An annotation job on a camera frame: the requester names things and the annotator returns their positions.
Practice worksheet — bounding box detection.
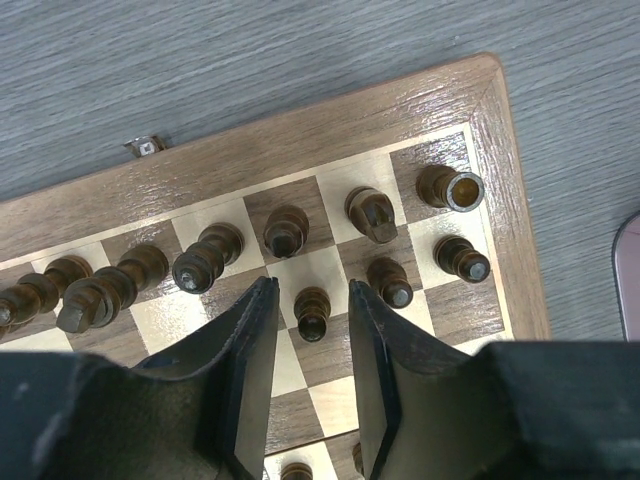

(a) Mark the dark knight chess piece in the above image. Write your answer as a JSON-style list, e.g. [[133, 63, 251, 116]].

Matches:
[[344, 186, 398, 244]]

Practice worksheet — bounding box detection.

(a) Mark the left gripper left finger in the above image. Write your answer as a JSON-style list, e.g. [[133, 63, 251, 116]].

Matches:
[[134, 276, 279, 479]]

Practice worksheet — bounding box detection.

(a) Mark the dark king chess piece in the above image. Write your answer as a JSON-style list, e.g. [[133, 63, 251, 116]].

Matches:
[[56, 244, 169, 333]]

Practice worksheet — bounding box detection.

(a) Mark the dark queen chess piece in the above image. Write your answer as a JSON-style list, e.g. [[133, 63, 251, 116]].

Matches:
[[172, 222, 244, 294]]

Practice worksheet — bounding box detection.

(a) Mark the dark bishop chess piece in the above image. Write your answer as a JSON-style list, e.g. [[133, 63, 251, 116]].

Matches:
[[263, 205, 310, 258]]

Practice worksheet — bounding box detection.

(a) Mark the silver metal tray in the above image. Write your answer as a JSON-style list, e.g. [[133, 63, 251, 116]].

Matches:
[[612, 213, 640, 341]]

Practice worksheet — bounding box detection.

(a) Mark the dark rook piece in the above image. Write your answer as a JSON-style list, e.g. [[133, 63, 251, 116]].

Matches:
[[416, 164, 485, 213]]

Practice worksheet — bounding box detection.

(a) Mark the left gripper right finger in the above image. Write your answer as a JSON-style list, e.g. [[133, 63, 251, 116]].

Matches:
[[348, 280, 480, 479]]

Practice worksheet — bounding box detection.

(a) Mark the dark pawn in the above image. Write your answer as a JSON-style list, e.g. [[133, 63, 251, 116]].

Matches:
[[280, 462, 313, 480], [294, 286, 331, 343], [434, 235, 491, 284], [366, 257, 413, 309]]

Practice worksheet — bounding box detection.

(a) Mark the wooden chess board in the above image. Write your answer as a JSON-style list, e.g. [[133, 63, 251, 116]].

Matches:
[[1, 53, 550, 479]]

